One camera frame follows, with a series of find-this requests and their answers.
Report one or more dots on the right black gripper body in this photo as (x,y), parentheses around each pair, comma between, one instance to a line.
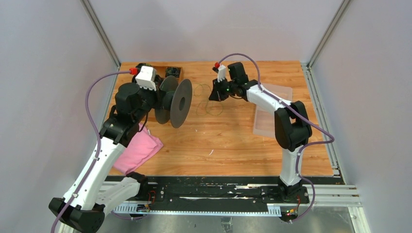
(224,89)

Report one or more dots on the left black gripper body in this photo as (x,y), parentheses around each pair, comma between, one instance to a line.
(151,99)

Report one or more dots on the black cable spool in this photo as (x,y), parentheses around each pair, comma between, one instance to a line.
(176,101)

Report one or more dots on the clear plastic box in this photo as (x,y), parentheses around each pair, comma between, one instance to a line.
(264,122)

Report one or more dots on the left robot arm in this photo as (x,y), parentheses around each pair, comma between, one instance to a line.
(123,144)

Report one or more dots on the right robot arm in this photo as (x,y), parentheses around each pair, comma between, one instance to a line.
(292,132)

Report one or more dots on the wooden compartment tray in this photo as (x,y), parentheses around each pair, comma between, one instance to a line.
(165,71)

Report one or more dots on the pink cloth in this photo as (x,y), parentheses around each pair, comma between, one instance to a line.
(142,147)

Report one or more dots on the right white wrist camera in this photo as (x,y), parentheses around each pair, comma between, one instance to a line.
(221,71)

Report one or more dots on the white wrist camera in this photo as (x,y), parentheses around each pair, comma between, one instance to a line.
(146,78)
(221,71)

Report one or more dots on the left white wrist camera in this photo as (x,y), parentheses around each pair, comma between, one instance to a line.
(146,78)

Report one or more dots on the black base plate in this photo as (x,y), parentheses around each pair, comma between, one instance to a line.
(237,193)

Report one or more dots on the slotted aluminium cable duct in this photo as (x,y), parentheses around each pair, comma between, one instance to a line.
(133,209)

